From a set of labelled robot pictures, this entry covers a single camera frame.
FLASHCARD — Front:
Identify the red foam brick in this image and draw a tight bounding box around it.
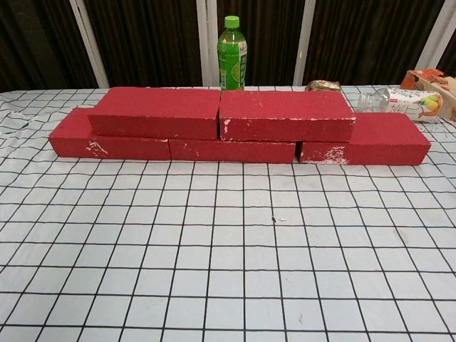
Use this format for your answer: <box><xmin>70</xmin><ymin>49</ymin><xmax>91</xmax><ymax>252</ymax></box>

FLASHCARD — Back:
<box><xmin>297</xmin><ymin>113</ymin><xmax>432</xmax><ymax>167</ymax></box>
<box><xmin>88</xmin><ymin>87</ymin><xmax>222</xmax><ymax>141</ymax></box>
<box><xmin>168</xmin><ymin>138</ymin><xmax>297</xmax><ymax>163</ymax></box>
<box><xmin>48</xmin><ymin>108</ymin><xmax>171</xmax><ymax>162</ymax></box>
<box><xmin>219</xmin><ymin>90</ymin><xmax>356</xmax><ymax>143</ymax></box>

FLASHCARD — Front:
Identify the green tea bottle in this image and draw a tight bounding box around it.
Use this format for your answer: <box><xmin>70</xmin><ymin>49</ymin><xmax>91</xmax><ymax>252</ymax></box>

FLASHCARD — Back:
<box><xmin>217</xmin><ymin>15</ymin><xmax>248</xmax><ymax>92</ymax></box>

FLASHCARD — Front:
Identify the white black checkered tablecloth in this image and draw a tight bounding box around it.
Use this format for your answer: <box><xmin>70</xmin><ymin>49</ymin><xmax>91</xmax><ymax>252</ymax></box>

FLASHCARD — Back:
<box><xmin>0</xmin><ymin>85</ymin><xmax>456</xmax><ymax>342</ymax></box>

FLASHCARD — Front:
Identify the gold foil snack packet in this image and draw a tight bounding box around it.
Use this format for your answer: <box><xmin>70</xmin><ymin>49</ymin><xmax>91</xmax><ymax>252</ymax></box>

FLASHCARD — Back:
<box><xmin>306</xmin><ymin>80</ymin><xmax>342</xmax><ymax>94</ymax></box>

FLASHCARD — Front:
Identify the clear bottle with fruit label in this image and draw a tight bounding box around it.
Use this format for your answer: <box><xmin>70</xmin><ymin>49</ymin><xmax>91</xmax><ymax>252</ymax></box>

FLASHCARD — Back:
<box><xmin>357</xmin><ymin>88</ymin><xmax>444</xmax><ymax>124</ymax></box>

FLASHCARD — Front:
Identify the white metal frame post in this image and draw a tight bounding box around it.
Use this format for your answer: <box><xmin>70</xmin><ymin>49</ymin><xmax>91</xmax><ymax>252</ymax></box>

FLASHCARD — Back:
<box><xmin>415</xmin><ymin>0</ymin><xmax>456</xmax><ymax>71</ymax></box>
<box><xmin>196</xmin><ymin>0</ymin><xmax>219</xmax><ymax>86</ymax></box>
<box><xmin>294</xmin><ymin>0</ymin><xmax>317</xmax><ymax>86</ymax></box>
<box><xmin>69</xmin><ymin>0</ymin><xmax>110</xmax><ymax>88</ymax></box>

